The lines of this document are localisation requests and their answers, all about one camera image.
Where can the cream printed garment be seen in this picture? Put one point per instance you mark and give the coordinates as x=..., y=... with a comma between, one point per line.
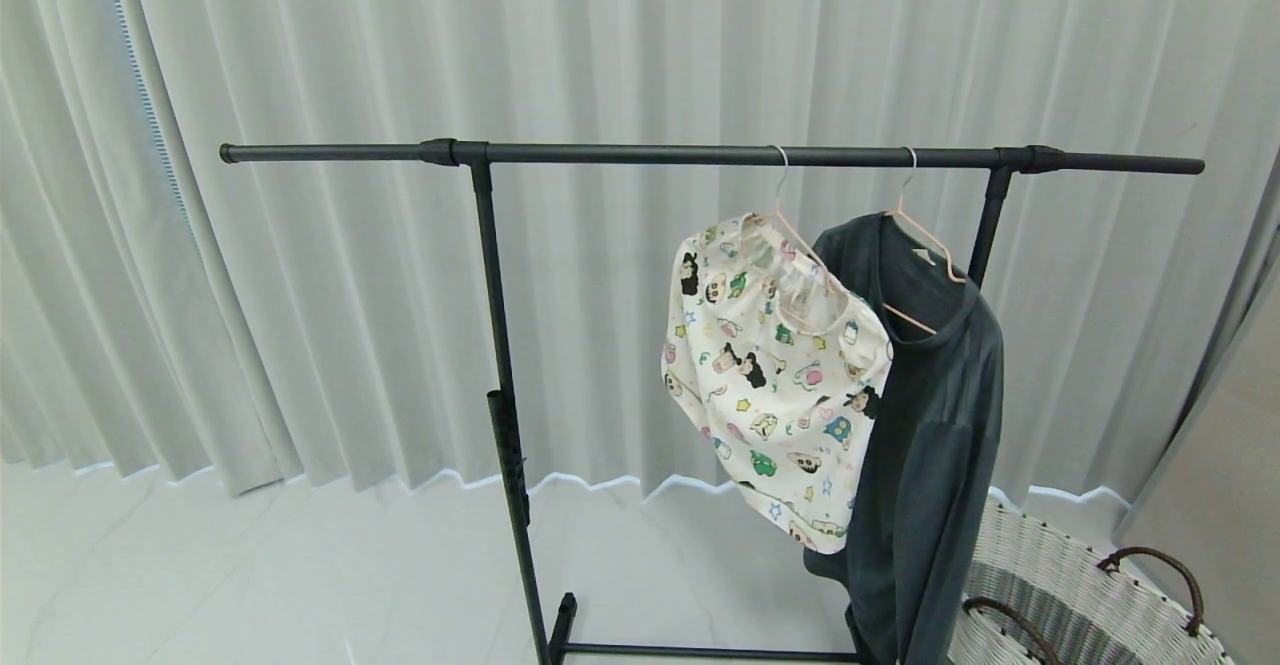
x=780, y=395

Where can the pink clothes hanger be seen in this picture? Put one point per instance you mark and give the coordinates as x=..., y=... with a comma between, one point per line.
x=779, y=207
x=931, y=241

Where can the dark green garment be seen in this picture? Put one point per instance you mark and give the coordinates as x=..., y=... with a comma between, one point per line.
x=930, y=465

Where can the black clothes rack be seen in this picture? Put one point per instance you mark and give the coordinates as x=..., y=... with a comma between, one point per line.
x=650, y=155

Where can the white laundry basket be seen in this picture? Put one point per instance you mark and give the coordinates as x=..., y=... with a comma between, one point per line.
x=1080, y=595

